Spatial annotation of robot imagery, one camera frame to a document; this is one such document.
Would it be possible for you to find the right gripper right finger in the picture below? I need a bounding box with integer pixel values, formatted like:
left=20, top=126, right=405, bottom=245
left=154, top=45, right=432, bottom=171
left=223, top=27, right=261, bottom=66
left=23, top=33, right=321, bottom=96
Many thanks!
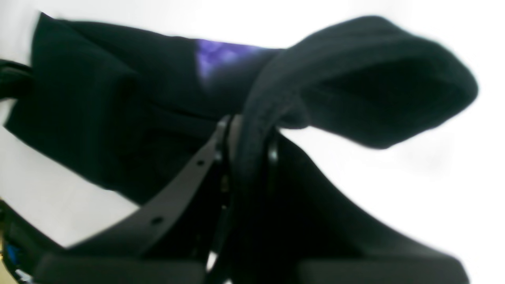
left=233, top=132, right=469, bottom=284

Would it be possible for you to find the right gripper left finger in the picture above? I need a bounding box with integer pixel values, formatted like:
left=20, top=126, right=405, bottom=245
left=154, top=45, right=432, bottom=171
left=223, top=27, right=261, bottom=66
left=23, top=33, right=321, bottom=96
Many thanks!
left=33, top=115, right=241, bottom=284

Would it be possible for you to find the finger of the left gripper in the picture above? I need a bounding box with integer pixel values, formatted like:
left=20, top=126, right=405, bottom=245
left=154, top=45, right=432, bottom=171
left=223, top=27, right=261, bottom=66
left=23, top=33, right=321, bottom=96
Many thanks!
left=0, top=59, right=33, bottom=100

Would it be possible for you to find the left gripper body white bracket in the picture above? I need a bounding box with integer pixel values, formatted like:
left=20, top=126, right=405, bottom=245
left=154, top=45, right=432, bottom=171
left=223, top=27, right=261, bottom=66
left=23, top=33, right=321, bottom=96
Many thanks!
left=0, top=200, right=65, bottom=284

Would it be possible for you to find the black printed T-shirt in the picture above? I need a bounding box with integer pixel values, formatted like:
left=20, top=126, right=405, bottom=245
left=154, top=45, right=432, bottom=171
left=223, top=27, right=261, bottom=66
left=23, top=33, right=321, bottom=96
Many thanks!
left=1, top=11, right=478, bottom=284

